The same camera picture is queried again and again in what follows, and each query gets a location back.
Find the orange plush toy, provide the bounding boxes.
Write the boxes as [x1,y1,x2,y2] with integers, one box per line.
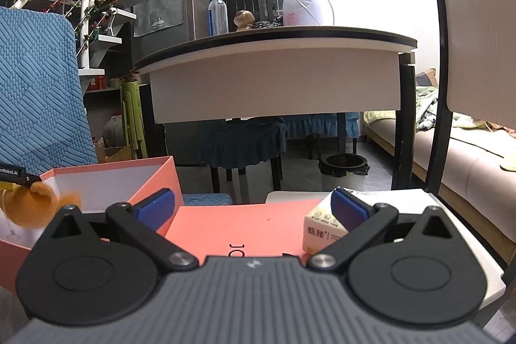
[1,182,82,229]

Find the pink box base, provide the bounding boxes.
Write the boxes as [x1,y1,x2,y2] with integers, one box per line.
[0,156,184,292]

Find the pink box lid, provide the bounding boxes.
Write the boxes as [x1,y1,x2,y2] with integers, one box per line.
[165,199,318,262]

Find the tissue pack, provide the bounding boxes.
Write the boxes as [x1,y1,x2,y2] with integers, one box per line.
[302,192,369,255]

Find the blue covered chair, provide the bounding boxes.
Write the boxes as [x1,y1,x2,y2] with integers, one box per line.
[0,5,234,208]

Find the black trash bin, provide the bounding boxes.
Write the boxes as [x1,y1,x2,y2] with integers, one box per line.
[318,153,370,191]

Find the green folding stool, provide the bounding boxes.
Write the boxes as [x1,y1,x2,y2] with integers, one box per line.
[121,81,148,159]

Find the teal skirted chair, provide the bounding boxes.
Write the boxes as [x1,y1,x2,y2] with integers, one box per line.
[164,112,361,203]

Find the beige sofa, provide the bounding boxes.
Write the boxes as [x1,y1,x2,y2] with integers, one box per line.
[362,69,516,264]

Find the white table black edge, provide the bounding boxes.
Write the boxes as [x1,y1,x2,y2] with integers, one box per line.
[135,26,417,190]

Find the grey refrigerator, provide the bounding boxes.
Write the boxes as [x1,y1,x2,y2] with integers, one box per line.
[131,0,210,63]

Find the clear water bottle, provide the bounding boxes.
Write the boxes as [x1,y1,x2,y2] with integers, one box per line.
[208,0,229,36]

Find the white pink humidifier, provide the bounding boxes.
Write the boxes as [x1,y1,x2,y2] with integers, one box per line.
[282,0,335,26]

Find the brown figurine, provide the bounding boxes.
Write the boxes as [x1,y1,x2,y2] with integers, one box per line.
[233,10,255,31]

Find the white chair black frame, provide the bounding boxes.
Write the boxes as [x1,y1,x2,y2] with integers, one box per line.
[274,0,515,337]

